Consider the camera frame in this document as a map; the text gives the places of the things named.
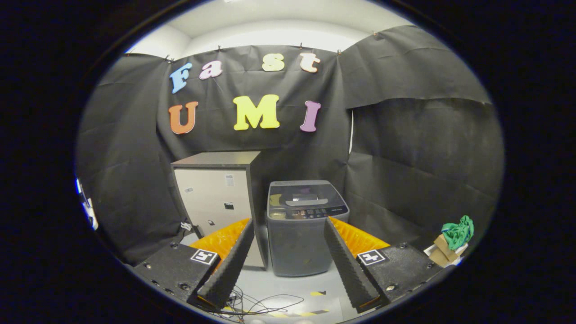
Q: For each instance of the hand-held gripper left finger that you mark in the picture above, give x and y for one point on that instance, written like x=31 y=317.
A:
x=231 y=265

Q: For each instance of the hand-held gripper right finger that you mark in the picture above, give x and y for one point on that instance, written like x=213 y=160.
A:
x=346 y=265

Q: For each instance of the grey washing machine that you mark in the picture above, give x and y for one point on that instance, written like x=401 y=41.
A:
x=297 y=247

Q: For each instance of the yellow black floor tape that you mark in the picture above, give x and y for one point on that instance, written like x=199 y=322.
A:
x=317 y=293
x=315 y=312

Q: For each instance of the beige cabinet with dark top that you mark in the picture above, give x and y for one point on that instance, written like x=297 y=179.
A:
x=207 y=193

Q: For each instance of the brown cardboard box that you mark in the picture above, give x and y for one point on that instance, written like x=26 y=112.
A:
x=443 y=249

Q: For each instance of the green cloth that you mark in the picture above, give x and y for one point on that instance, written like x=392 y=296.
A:
x=459 y=231

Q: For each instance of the white and blue object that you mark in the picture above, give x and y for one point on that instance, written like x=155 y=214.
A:
x=90 y=211

